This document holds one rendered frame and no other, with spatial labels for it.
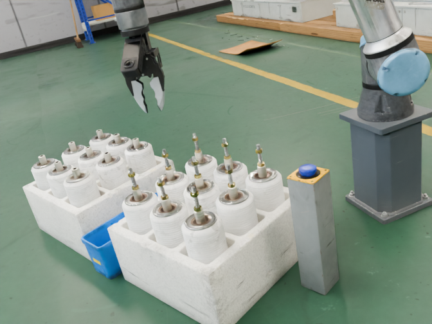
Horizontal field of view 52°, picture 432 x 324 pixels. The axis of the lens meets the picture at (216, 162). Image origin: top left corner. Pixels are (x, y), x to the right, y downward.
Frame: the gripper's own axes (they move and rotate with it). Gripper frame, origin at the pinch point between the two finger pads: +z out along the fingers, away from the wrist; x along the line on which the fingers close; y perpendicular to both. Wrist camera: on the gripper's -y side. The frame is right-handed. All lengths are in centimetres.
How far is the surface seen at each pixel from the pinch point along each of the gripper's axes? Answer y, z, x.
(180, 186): -2.9, 22.5, -3.1
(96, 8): 541, 5, 199
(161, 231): -20.2, 25.0, -0.1
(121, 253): -12.0, 35.9, 15.5
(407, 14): 206, 26, -124
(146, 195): -7.9, 21.2, 5.4
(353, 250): -7, 47, -47
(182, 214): -18.3, 22.1, -5.8
